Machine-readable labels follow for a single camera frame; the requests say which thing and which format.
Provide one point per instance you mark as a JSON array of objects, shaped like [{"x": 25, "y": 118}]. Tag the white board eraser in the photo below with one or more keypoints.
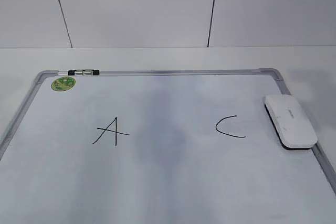
[{"x": 294, "y": 129}]

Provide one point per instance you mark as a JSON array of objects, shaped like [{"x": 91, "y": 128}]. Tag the round green magnet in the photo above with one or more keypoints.
[{"x": 63, "y": 84}]

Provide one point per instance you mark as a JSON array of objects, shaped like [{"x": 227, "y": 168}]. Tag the white board with grey frame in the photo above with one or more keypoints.
[{"x": 159, "y": 147}]

